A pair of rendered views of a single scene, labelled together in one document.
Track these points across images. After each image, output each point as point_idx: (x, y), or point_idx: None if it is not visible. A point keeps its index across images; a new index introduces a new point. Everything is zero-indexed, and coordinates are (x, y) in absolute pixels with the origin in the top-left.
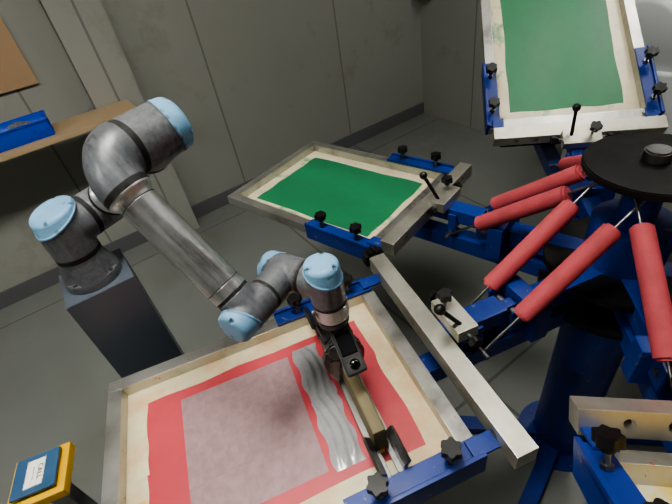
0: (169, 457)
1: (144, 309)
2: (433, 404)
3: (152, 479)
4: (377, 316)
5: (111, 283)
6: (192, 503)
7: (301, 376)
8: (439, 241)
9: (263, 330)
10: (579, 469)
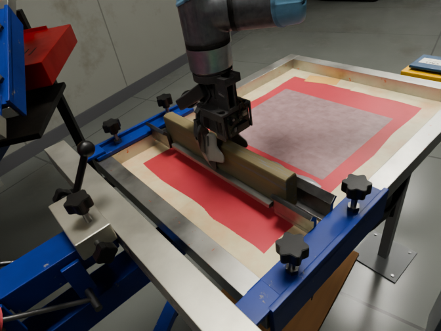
0: (348, 98)
1: None
2: (130, 172)
3: (344, 90)
4: (216, 244)
5: None
6: (301, 93)
7: None
8: None
9: (378, 176)
10: (19, 97)
